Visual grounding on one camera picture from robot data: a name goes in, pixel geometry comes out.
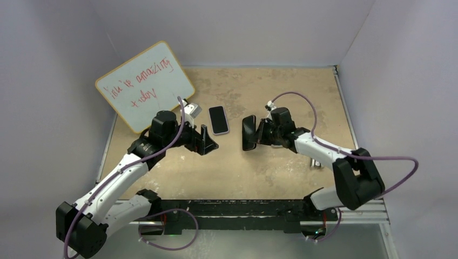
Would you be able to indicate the aluminium rail frame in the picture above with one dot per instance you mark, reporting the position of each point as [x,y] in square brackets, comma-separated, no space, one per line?
[373,212]

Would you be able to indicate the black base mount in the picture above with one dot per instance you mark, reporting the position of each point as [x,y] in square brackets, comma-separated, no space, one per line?
[289,216]

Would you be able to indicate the lilac phone case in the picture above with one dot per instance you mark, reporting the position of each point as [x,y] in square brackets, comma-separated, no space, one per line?
[218,120]

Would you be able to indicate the silver stapler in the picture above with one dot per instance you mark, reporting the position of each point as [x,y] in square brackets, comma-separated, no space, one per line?
[315,164]

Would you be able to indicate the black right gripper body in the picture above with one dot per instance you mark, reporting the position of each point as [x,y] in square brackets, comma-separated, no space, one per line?
[270,134]

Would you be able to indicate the yellow-framed whiteboard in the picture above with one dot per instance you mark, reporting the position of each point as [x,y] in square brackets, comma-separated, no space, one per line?
[144,85]

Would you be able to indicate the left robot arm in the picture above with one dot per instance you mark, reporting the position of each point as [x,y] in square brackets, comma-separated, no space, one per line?
[118,178]

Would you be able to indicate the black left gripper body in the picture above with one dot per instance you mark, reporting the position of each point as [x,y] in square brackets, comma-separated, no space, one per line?
[189,141]

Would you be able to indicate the silver-edged phone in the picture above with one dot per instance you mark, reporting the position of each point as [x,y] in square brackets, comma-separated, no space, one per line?
[248,131]

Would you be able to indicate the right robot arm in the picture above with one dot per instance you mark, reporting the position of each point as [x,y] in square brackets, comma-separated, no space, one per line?
[356,177]

